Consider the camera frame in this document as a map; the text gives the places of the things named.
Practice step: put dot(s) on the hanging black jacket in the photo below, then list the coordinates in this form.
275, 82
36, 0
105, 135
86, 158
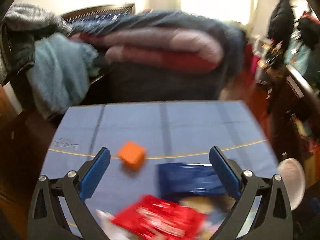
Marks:
281, 23

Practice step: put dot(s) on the dark wooden headboard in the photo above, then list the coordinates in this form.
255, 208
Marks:
99, 10

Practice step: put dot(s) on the dark blue plastic wrapper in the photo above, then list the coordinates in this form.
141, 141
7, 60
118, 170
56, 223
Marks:
179, 180

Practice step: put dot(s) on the white pink-lined trash bin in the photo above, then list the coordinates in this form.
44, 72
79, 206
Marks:
293, 177

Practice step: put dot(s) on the blue quilted table cover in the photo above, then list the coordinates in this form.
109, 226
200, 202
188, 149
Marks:
170, 131

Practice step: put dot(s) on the orange paper trash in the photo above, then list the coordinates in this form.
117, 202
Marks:
132, 155

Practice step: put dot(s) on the grey knitted blanket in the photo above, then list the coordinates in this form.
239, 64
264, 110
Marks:
21, 26

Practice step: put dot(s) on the blue duvet on bed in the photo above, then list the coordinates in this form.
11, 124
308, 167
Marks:
229, 36

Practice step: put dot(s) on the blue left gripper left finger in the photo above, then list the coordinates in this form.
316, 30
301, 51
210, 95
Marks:
91, 173

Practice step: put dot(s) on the red snack wrapper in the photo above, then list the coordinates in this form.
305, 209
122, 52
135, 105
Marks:
151, 217

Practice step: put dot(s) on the bed with dark sheet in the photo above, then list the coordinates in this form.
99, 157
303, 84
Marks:
125, 82

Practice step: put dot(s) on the red and pink folded quilt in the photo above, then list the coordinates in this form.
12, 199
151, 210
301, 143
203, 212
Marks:
182, 50

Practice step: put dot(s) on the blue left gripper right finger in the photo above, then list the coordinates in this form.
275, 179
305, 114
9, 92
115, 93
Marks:
228, 171

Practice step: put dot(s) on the dark wooden cabinet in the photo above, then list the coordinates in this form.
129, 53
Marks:
294, 120

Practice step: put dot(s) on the light blue fleece blanket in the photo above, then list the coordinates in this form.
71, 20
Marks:
60, 76

